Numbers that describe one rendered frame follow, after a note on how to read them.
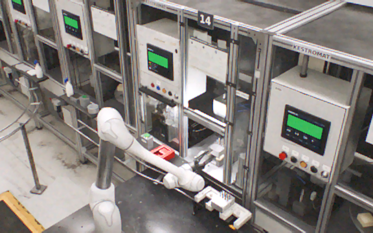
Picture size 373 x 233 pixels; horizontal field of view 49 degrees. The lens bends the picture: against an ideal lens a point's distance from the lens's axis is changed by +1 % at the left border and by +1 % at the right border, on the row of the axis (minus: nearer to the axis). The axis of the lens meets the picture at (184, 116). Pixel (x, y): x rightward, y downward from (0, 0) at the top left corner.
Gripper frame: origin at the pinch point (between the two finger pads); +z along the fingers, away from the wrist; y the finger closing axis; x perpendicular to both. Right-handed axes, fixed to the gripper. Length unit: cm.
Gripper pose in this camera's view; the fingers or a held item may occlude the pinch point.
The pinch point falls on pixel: (208, 155)
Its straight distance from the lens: 288.7
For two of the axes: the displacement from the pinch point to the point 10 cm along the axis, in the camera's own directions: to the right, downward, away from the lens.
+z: 7.0, -3.8, 6.0
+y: -0.1, -8.5, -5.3
